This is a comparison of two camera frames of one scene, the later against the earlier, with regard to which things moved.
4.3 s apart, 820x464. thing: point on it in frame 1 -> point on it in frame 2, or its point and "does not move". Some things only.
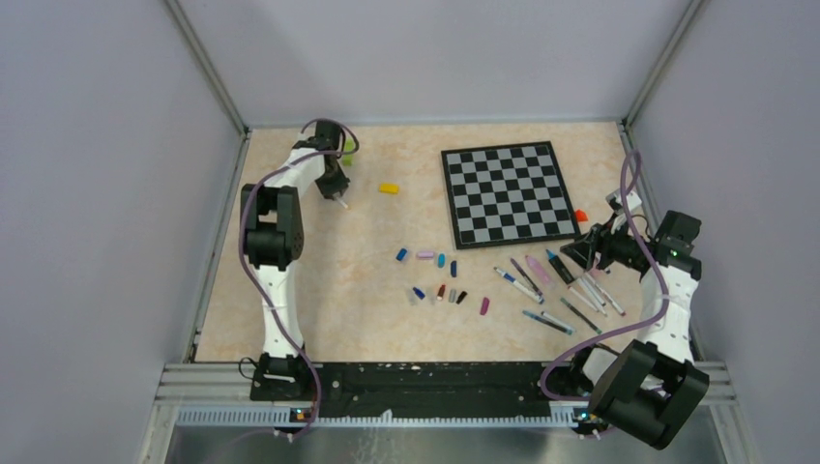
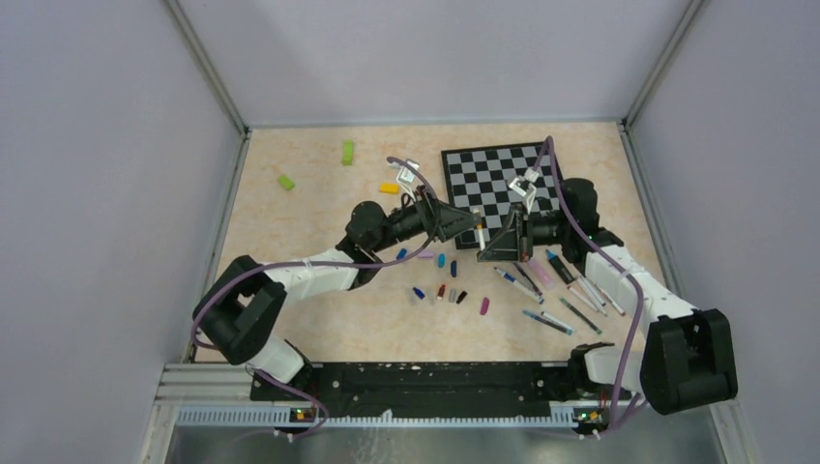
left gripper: (337, 186) -> (453, 220)
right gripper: (599, 240) -> (513, 242)
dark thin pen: (526, 277) does not move
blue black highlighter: (557, 263) does not move
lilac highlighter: (539, 271) does not move
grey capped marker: (581, 283) does not move
